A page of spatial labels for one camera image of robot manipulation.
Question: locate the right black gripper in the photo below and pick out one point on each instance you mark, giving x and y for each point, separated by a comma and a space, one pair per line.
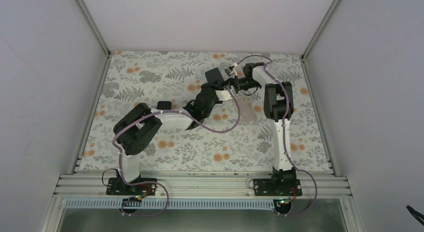
234, 82

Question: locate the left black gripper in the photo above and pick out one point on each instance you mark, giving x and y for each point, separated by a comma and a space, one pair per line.
216, 85

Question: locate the cream white phone case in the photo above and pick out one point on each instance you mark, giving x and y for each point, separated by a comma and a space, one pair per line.
246, 110

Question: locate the black phone with blue edge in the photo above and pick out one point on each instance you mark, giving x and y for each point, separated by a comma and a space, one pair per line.
164, 105

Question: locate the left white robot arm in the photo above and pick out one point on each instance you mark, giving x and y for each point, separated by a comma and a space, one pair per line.
136, 130

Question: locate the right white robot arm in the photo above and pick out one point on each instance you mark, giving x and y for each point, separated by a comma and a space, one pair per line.
278, 108

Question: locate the floral patterned table mat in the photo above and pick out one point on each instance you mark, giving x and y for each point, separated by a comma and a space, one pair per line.
223, 143

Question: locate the black object at corner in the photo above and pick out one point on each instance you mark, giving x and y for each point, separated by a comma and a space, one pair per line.
416, 214

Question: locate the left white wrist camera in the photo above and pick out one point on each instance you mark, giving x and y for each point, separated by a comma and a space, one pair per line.
224, 95

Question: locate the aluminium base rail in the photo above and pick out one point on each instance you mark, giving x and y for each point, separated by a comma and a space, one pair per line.
208, 185

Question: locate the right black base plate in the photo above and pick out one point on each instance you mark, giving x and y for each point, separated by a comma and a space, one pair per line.
264, 187

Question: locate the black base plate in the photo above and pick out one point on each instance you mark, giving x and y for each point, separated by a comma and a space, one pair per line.
116, 186
264, 187

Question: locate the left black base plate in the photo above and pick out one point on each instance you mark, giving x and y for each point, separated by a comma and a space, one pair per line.
116, 186

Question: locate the white slotted cable duct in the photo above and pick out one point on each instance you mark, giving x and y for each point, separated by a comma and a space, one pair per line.
172, 204

